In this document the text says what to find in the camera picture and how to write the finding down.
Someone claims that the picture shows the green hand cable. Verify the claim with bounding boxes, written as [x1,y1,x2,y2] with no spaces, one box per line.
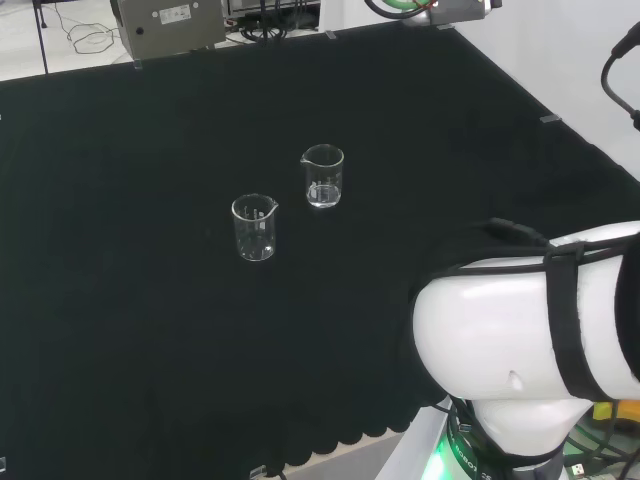
[363,0,436,24]

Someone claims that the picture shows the black bench cloth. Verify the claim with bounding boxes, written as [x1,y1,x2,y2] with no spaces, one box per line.
[0,22,640,480]

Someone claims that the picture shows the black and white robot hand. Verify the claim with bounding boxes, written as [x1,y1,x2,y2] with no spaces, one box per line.
[399,0,503,26]

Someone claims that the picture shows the black cable bundle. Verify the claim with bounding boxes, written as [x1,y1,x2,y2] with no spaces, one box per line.
[238,14,301,47]

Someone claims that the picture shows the thin black floor cable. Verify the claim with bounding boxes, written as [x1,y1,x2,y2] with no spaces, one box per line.
[52,0,121,55]

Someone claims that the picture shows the clear glass beaker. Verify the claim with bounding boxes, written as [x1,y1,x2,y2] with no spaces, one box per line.
[231,193,279,263]
[299,143,346,210]

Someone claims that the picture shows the grey metal box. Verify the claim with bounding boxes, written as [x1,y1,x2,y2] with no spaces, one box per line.
[109,0,227,60]

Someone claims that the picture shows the black tripod leg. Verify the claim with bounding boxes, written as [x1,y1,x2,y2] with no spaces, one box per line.
[32,0,50,75]

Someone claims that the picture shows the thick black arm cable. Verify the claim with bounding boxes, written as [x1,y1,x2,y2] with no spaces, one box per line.
[600,19,640,132]

